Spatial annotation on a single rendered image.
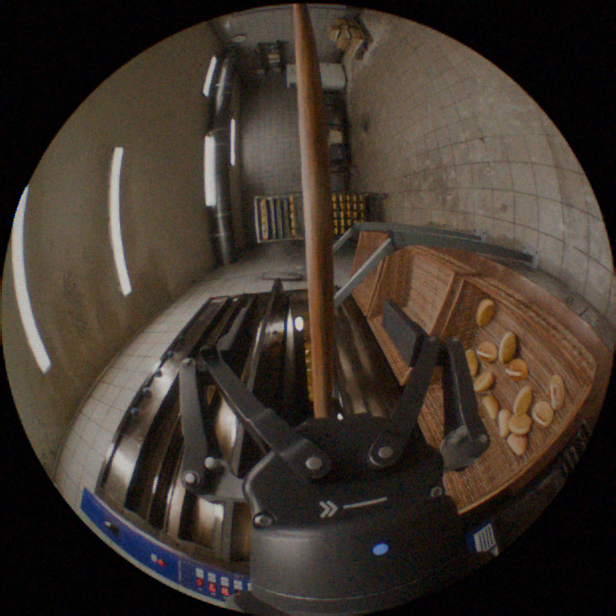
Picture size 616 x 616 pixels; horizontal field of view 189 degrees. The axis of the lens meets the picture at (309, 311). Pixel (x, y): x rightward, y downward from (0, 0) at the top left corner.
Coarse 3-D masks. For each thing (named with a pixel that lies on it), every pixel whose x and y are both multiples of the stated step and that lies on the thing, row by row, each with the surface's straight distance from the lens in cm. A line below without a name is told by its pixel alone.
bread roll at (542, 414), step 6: (540, 402) 69; (546, 402) 69; (534, 408) 69; (540, 408) 67; (546, 408) 67; (534, 414) 68; (540, 414) 67; (546, 414) 67; (552, 414) 69; (534, 420) 68; (540, 420) 67; (546, 420) 67; (540, 426) 68; (546, 426) 69
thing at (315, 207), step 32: (320, 96) 28; (320, 128) 25; (320, 160) 23; (320, 192) 22; (320, 224) 22; (320, 256) 22; (320, 288) 23; (320, 320) 25; (320, 352) 27; (320, 384) 31; (320, 416) 37
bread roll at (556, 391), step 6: (552, 378) 65; (558, 378) 64; (552, 384) 64; (558, 384) 64; (552, 390) 63; (558, 390) 63; (564, 390) 66; (552, 396) 63; (558, 396) 64; (552, 402) 64; (558, 402) 64; (552, 408) 65; (558, 408) 66
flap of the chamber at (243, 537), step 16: (272, 304) 126; (272, 320) 116; (272, 336) 108; (256, 352) 87; (272, 352) 102; (256, 368) 79; (272, 368) 96; (256, 384) 75; (272, 384) 91; (272, 400) 87; (240, 432) 62; (240, 448) 59; (256, 448) 67; (240, 464) 57; (256, 464) 65; (224, 512) 55; (240, 512) 56; (224, 528) 54; (240, 528) 56; (224, 544) 54; (240, 544) 57; (240, 560) 57
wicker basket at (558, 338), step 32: (480, 288) 64; (448, 320) 71; (544, 320) 67; (544, 352) 68; (576, 352) 55; (512, 384) 77; (544, 384) 70; (576, 384) 66; (480, 416) 83; (544, 448) 54; (448, 480) 71; (480, 480) 74; (512, 480) 58
